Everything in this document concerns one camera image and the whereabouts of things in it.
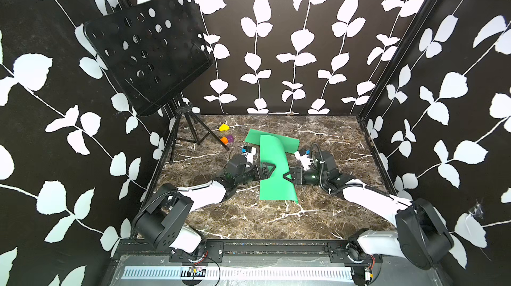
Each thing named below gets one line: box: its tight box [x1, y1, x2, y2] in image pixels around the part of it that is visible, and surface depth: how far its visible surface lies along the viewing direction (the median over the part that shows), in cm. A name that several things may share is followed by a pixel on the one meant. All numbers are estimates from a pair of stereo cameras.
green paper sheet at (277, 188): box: [259, 134, 299, 204], surface depth 87 cm
